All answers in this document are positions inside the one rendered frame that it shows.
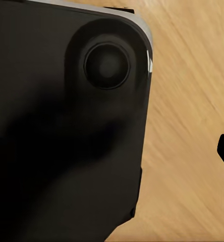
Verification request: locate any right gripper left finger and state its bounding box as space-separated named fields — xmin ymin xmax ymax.
xmin=0 ymin=134 xmax=17 ymax=180

